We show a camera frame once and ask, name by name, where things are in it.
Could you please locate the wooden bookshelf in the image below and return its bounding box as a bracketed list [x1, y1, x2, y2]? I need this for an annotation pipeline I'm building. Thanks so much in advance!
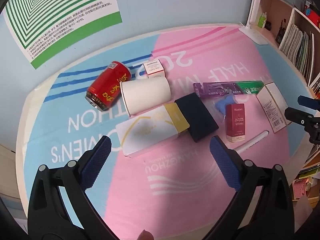
[260, 0, 320, 205]

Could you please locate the white pen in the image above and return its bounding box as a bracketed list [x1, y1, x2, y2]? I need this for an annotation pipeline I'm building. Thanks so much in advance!
[235, 130, 270, 153]

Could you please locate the red drink can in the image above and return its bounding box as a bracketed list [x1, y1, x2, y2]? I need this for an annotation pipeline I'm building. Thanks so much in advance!
[86, 60, 132, 112]

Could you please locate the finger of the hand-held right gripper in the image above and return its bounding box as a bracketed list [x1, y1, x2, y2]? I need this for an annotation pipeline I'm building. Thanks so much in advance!
[284, 107, 320, 144]
[297, 95, 320, 110]

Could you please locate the green toothpaste box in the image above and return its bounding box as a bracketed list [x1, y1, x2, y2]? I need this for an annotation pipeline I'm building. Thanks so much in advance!
[235, 80, 266, 96]

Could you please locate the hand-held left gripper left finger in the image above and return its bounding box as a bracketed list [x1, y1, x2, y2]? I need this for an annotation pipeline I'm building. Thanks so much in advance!
[27, 136, 113, 240]

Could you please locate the white paper cup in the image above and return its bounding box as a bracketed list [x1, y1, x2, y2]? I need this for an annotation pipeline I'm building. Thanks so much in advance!
[119, 76, 172, 118]

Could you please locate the purple packet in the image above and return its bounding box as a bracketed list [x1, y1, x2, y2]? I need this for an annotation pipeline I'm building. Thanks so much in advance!
[193, 81, 242, 98]

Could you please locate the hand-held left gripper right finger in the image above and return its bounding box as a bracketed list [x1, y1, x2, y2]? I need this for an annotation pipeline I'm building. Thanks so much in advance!
[209, 135, 295, 240]

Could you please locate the row of thin books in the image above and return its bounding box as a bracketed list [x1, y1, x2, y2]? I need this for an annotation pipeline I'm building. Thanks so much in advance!
[279, 24, 315, 80]

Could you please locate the stack of books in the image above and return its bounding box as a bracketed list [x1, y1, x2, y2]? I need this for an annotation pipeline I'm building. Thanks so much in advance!
[299, 145, 320, 179]

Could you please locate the blue item in clear wrapper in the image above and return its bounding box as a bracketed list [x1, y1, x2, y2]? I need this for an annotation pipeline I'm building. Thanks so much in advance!
[210, 94, 238, 121]

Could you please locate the white box with barcode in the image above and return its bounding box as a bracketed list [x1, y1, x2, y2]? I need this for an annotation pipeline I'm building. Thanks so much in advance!
[256, 82, 293, 133]

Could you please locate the green striped wall poster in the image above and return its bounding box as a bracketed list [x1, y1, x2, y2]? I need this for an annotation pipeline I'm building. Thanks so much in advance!
[2, 0, 123, 70]

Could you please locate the person's left hand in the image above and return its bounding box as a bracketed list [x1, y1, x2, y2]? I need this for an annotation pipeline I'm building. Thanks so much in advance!
[138, 230, 155, 240]

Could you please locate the pink plastic basket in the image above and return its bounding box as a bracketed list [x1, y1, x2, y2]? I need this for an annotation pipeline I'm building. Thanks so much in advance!
[292, 177, 313, 201]

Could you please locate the small dark red box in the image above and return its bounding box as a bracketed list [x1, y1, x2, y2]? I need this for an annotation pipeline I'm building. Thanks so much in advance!
[225, 103, 246, 143]

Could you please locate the white desk lamp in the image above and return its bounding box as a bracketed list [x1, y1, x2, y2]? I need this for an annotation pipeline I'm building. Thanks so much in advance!
[239, 0, 269, 46]

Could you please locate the small white and pink box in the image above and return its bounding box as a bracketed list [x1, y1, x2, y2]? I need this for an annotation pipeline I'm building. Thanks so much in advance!
[142, 59, 167, 79]

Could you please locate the white and gold box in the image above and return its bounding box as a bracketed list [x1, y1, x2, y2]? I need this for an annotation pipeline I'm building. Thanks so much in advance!
[117, 102, 190, 158]

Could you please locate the red and blue box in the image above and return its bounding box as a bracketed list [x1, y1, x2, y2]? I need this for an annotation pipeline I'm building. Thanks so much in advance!
[304, 2, 320, 27]

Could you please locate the black box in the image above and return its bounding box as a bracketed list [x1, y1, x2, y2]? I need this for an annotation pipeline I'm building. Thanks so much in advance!
[174, 92, 219, 143]

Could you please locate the dark brush holder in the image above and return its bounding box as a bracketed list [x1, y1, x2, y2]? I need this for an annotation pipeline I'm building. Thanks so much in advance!
[275, 19, 287, 44]

